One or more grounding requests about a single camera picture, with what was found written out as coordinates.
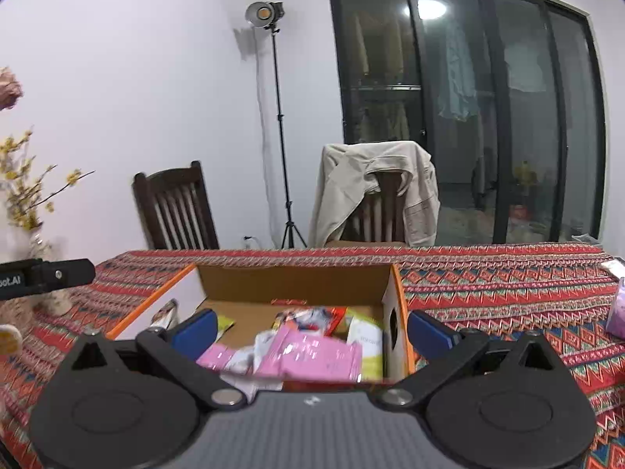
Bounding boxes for green white snack packet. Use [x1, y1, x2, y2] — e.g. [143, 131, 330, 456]
[346, 315, 384, 381]

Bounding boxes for pink snack packet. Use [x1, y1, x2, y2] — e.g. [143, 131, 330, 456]
[196, 327, 361, 382]

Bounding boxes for colourful candy bag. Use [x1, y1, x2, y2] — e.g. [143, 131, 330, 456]
[271, 307, 346, 337]

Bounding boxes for white printed snack packet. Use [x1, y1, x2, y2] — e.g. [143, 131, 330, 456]
[220, 330, 283, 403]

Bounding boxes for floral ceramic vase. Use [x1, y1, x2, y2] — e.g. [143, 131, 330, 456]
[28, 224, 72, 317]

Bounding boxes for orange cardboard snack box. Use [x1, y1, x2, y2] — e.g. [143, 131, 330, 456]
[107, 264, 415, 382]

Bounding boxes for yellow flower branches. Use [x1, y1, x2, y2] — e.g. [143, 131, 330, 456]
[1, 129, 94, 231]

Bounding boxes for dark wooden chair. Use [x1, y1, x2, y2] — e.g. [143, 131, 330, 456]
[132, 161, 219, 250]

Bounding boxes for red patterned tablecloth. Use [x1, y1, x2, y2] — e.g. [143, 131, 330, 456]
[1, 243, 624, 468]

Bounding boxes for chair with beige jacket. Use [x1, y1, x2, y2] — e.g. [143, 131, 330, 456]
[325, 173, 408, 247]

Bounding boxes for beige jacket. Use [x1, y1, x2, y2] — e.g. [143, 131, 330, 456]
[308, 141, 441, 248]

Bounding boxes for purple tissue pack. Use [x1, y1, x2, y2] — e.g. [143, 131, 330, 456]
[605, 278, 625, 340]

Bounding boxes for pink artificial flowers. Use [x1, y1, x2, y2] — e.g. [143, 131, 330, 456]
[0, 67, 23, 111]

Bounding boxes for black framed glass door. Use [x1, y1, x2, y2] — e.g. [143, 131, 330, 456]
[330, 0, 606, 246]

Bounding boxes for studio light on stand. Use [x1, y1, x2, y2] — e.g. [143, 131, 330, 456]
[245, 1, 307, 250]

